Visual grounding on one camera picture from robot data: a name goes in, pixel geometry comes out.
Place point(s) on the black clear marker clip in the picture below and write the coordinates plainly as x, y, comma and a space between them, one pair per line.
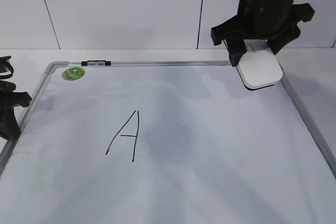
96, 63

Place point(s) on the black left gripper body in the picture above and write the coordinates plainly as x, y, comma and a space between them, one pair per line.
10, 98

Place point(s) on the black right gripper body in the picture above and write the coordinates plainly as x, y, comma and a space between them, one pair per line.
262, 20

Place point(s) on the white whiteboard eraser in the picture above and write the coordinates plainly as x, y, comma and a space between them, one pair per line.
259, 69

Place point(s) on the white whiteboard with aluminium frame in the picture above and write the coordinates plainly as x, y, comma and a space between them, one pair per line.
165, 144

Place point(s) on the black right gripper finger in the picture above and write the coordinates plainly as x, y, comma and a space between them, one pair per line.
236, 49
277, 43

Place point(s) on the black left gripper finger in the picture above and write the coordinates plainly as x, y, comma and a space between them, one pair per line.
9, 126

